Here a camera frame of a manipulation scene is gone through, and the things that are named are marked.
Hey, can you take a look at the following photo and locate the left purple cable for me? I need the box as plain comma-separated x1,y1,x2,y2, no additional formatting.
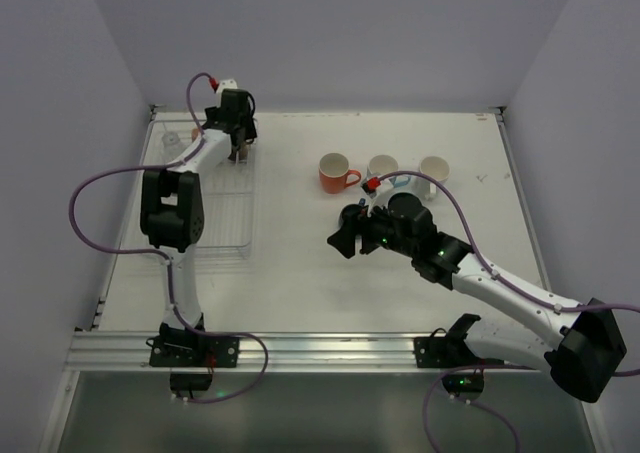
69,72,269,404

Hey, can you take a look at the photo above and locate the left black controller box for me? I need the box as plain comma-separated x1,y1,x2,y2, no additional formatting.
169,373,212,399

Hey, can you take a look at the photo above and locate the clear glass cup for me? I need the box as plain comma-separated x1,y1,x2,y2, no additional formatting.
162,131,186,164

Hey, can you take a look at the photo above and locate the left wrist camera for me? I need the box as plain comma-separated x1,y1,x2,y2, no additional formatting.
215,78,239,94

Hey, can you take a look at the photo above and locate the brown mug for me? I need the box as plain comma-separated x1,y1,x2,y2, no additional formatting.
235,143,250,163

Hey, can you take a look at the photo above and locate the white wire dish rack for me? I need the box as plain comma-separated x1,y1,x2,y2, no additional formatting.
143,119,256,261

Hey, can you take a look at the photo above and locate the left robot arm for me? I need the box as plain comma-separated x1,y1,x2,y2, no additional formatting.
140,88,257,369

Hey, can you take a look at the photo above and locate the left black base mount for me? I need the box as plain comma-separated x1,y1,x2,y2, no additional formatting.
146,323,240,369

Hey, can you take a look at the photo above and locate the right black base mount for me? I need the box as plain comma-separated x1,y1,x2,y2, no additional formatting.
413,328,505,369

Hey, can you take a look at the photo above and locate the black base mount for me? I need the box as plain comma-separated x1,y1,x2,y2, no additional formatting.
413,328,505,369
146,323,240,369

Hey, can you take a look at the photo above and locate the light blue mug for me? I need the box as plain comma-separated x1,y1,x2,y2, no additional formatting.
366,154,411,188

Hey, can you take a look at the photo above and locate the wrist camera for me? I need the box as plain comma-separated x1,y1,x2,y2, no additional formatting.
361,177,395,216
215,78,239,94

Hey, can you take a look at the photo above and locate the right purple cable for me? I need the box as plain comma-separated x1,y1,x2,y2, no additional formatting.
362,170,640,453

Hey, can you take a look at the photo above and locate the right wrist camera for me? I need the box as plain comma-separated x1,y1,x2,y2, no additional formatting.
361,177,395,216

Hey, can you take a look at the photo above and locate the right round controller board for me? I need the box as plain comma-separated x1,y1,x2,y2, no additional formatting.
441,373,485,402

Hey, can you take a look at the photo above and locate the purple cable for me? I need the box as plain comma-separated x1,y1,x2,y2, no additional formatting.
362,170,640,453
69,72,269,404

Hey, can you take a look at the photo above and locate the aluminium rail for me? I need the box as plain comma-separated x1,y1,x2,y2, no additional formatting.
65,328,550,373

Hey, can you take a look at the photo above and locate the orange mug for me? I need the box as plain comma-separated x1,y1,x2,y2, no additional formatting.
318,153,362,194

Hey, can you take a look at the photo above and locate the dark green mug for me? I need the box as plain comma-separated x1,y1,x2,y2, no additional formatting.
406,193,424,215

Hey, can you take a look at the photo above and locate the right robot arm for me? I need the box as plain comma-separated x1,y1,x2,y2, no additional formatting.
327,193,627,403

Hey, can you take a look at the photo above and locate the white mug gold rim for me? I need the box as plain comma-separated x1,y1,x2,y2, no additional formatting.
416,156,450,200

